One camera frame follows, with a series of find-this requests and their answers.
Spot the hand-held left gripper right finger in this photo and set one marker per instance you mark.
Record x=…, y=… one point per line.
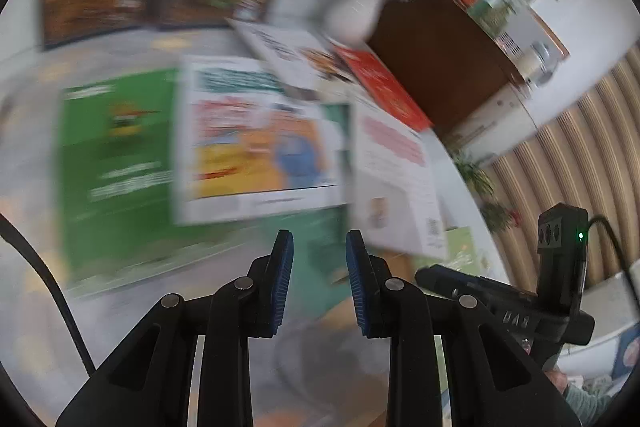
x=357, y=282

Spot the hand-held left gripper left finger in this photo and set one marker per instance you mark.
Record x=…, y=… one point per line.
x=282, y=282

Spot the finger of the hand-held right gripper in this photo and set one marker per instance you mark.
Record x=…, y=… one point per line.
x=450, y=279

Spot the white comic cover book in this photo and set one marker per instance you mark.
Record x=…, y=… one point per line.
x=250, y=147

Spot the red cover book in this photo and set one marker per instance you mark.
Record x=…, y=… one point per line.
x=390, y=87

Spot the green bird cover book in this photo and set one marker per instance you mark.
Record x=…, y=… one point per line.
x=115, y=157

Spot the person's right forearm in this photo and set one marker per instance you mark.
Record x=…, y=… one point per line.
x=585, y=404

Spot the light green picture book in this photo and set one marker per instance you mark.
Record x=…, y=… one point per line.
x=465, y=247

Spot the potted plant red flowers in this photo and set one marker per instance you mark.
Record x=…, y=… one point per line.
x=480, y=182

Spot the white book pink text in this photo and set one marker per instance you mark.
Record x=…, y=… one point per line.
x=395, y=187

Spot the brown wooden cabinet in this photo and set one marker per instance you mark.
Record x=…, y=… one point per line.
x=440, y=57

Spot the white book animal picture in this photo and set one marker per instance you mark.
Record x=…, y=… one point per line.
x=285, y=57

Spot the white cup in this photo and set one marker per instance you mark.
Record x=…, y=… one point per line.
x=534, y=59

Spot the pink edged tray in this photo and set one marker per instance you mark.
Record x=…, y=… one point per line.
x=540, y=37

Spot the white vase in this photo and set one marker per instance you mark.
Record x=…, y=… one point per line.
x=350, y=14

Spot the ginkgo patterned tablecloth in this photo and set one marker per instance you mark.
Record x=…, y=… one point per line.
x=30, y=147

